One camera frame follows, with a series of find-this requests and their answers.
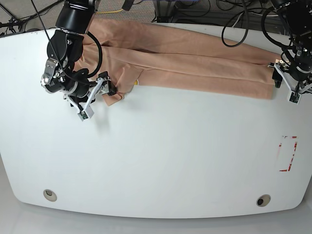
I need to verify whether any peach T-shirt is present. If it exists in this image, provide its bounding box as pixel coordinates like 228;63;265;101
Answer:
89;19;278;105

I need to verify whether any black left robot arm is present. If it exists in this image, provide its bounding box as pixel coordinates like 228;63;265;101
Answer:
271;0;312;84

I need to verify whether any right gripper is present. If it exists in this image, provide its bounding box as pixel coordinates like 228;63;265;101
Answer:
40;58;117;98

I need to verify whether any table grommet hole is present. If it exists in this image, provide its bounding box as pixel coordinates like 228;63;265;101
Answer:
256;195;271;207
43;189;57;202

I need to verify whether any red tape rectangle marking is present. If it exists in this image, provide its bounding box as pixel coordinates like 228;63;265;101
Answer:
276;136;298;172

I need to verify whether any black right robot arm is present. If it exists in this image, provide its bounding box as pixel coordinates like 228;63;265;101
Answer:
41;0;117;98

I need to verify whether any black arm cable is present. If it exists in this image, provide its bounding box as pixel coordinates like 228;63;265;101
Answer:
220;0;293;49
85;31;103;80

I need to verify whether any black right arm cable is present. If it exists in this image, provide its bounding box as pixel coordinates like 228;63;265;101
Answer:
85;31;103;80

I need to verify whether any right table grommet hole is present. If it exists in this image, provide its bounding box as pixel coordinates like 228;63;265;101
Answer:
256;195;271;207

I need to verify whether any left table grommet hole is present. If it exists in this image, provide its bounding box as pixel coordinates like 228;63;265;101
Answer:
43;189;57;202

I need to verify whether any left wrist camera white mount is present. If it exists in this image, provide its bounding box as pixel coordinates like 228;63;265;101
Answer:
268;60;312;105

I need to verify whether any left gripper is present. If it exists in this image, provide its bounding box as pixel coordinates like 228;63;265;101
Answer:
272;36;312;88

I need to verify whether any yellow cable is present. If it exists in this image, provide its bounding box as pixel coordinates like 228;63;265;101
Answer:
94;8;124;15

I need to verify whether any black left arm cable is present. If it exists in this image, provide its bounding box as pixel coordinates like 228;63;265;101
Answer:
220;0;293;49

